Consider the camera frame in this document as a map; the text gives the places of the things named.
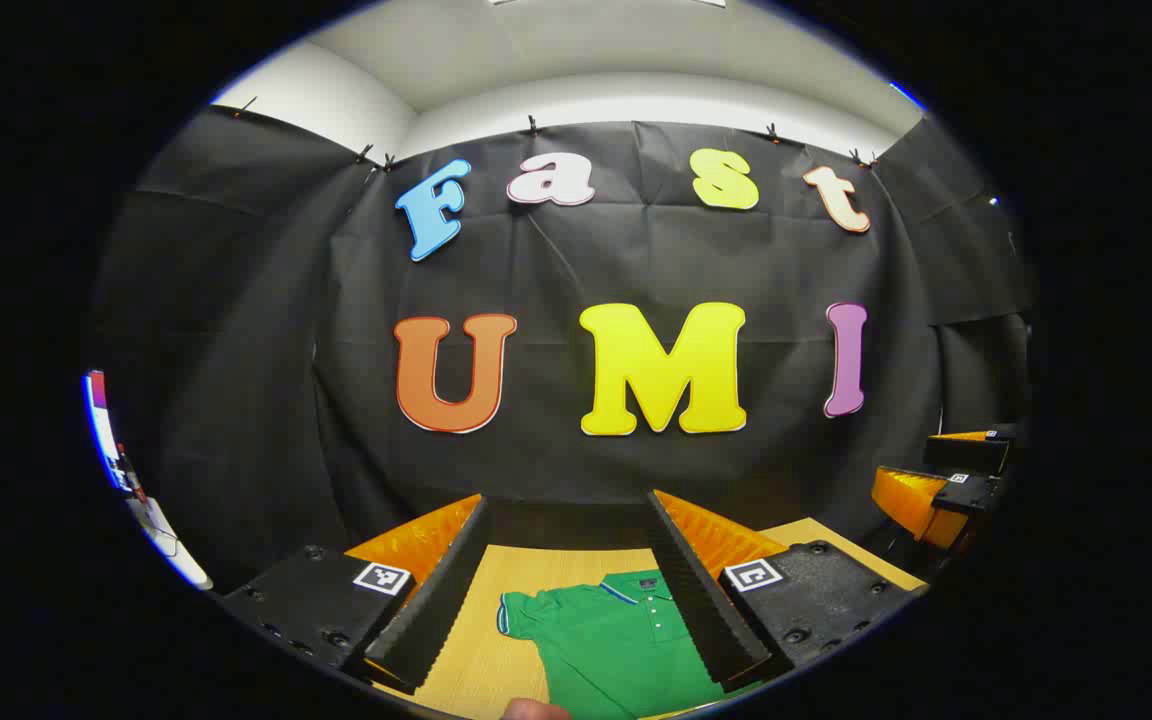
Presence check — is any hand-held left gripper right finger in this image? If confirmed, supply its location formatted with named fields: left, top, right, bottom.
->
left=644, top=489, right=927, bottom=698

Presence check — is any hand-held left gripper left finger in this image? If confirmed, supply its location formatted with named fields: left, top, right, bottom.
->
left=219, top=493, right=493, bottom=696

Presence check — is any green T-shirt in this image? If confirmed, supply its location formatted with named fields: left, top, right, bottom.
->
left=496, top=570, right=737, bottom=720

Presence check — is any black backdrop cloth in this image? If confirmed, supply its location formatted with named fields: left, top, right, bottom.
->
left=86, top=100, right=1037, bottom=593

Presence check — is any white furniture piece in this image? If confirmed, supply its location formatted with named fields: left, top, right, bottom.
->
left=84, top=370, right=214, bottom=591

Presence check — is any row of black cloth clips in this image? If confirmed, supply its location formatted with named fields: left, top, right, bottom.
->
left=231, top=95, right=882, bottom=171

